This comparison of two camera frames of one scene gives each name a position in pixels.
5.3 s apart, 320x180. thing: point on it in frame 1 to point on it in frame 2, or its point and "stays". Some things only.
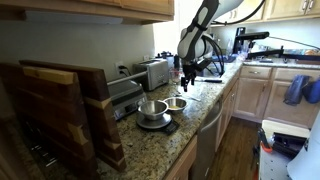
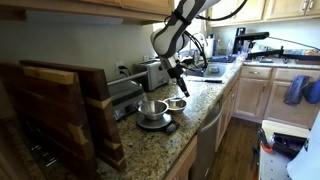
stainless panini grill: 127,95 stays
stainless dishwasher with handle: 206,145 stays
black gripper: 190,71 to 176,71
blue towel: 294,91 stays
